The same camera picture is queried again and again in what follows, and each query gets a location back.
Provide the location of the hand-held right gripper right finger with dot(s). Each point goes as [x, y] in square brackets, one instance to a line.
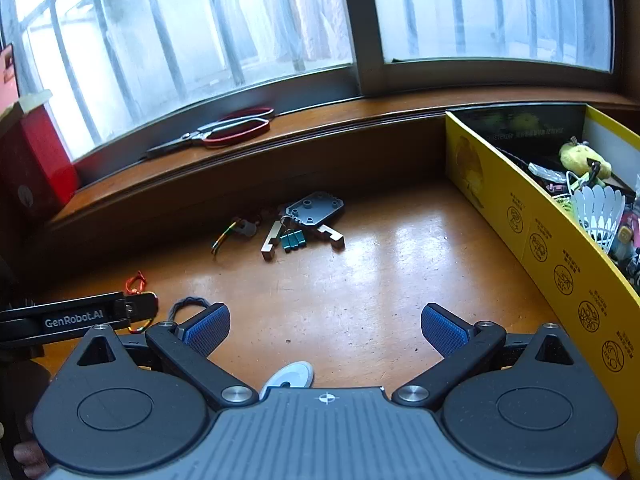
[442, 330]

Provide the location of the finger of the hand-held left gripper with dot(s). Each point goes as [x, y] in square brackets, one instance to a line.
[75, 321]

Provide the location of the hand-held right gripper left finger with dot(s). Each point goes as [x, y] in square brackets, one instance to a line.
[207, 327]

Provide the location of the rainbow metal carabiner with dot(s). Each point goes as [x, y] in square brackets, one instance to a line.
[235, 230]
[139, 327]

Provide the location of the white round disc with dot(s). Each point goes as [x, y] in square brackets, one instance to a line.
[295, 375]

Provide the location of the teal binder clips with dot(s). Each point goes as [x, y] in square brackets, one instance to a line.
[292, 241]

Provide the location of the yellow cardboard box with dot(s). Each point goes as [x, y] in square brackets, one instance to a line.
[545, 255]

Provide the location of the grey plastic plate with holes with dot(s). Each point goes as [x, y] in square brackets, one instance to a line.
[312, 207]

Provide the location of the person's left hand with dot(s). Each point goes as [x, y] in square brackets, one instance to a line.
[30, 455]

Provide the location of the red cardboard box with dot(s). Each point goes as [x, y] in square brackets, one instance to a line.
[35, 160]

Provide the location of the white feather shuttlecock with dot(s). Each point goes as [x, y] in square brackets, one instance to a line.
[597, 215]

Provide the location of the yellow plush toy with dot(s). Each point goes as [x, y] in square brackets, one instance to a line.
[582, 157]

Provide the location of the sliding glass window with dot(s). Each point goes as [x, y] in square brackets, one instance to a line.
[200, 35]

